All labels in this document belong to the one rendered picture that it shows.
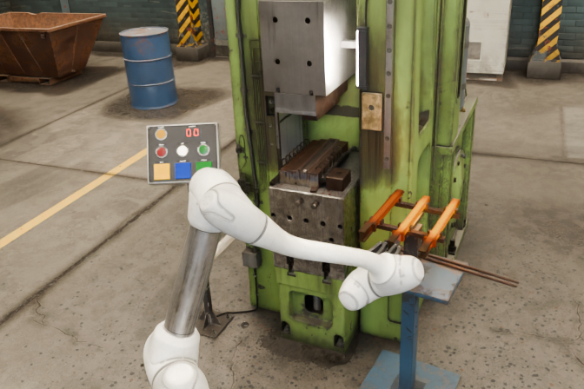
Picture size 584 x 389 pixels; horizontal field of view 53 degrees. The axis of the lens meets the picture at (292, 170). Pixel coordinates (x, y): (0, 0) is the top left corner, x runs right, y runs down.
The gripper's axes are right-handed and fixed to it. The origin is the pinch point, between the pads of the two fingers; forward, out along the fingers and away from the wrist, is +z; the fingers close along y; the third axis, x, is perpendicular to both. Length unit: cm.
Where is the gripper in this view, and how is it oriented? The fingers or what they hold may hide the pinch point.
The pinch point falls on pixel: (394, 240)
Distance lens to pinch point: 223.2
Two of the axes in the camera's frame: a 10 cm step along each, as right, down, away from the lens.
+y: 8.7, 1.6, -4.7
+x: -0.5, -9.1, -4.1
